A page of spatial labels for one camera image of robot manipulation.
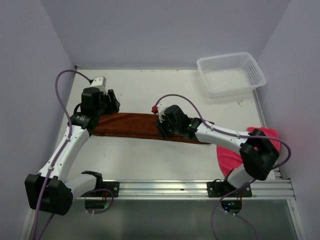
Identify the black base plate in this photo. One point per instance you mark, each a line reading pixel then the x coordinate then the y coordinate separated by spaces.
pixel 113 186
pixel 218 189

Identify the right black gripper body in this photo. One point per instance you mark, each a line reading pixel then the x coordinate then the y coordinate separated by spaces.
pixel 167 128

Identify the brown towel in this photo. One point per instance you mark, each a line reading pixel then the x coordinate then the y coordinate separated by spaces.
pixel 128 125

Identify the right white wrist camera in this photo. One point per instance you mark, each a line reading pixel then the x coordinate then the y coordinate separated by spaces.
pixel 161 107

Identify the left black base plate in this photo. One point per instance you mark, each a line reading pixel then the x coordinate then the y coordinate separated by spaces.
pixel 113 186

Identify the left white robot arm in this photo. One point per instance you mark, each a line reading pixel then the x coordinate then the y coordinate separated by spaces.
pixel 49 190

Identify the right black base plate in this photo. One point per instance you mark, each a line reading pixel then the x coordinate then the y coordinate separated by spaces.
pixel 218 189

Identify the white plastic basket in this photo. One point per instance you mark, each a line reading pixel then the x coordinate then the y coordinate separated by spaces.
pixel 230 74

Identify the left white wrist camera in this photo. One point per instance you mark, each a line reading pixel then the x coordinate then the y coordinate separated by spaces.
pixel 99 83

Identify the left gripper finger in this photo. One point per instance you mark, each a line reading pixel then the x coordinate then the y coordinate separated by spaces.
pixel 112 96
pixel 114 106

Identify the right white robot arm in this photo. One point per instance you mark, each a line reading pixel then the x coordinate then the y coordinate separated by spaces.
pixel 256 150

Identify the aluminium mounting rail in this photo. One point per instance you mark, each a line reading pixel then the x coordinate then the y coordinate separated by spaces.
pixel 197 190

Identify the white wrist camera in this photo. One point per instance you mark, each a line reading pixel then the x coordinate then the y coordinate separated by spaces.
pixel 161 107
pixel 99 83

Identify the pink towel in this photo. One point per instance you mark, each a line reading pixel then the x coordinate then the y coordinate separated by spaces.
pixel 229 160

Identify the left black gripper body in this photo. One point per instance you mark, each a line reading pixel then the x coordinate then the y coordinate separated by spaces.
pixel 100 110

